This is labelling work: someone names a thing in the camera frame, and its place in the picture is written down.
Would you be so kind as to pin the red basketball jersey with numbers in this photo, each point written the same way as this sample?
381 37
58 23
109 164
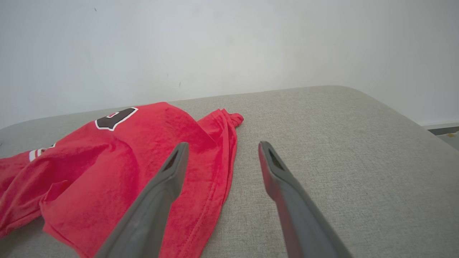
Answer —
107 172

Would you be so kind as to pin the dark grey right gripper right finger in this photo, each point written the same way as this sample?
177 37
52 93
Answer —
297 215

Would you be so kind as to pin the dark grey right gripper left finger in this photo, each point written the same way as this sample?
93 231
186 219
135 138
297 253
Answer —
154 208

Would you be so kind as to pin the grey fabric sofa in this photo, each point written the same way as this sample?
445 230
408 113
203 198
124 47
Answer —
340 161

